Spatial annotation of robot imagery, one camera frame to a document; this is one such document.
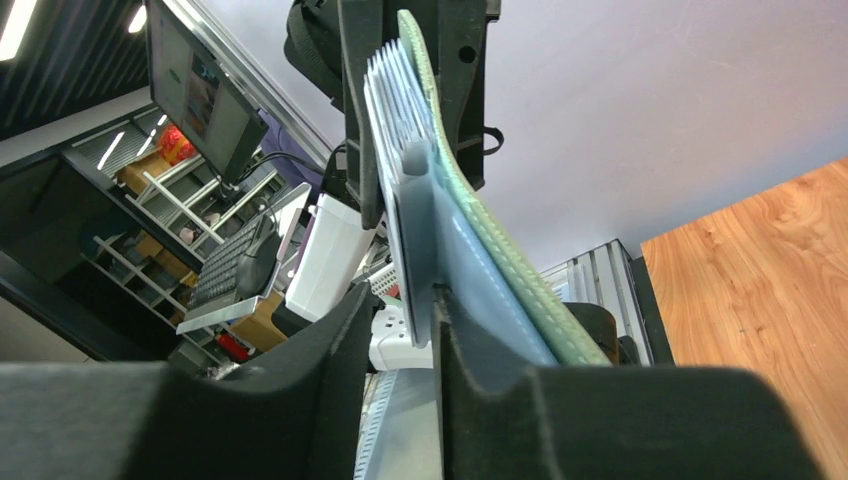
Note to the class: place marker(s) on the mint green leather card holder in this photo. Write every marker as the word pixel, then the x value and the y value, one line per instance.
pixel 440 232

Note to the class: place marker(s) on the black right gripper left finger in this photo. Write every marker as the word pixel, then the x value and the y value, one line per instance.
pixel 291 413

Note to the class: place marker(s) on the black computer mouse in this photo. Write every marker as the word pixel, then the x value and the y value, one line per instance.
pixel 256 264

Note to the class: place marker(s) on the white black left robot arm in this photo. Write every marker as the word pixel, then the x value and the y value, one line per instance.
pixel 330 43

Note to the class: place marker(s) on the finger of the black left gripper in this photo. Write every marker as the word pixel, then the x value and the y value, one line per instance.
pixel 364 26
pixel 456 37

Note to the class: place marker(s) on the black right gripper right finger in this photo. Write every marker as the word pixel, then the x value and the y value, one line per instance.
pixel 504 418

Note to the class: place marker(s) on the black keyboard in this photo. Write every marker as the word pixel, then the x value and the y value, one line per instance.
pixel 217 281

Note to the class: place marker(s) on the black computer monitor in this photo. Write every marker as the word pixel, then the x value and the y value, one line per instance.
pixel 199 98

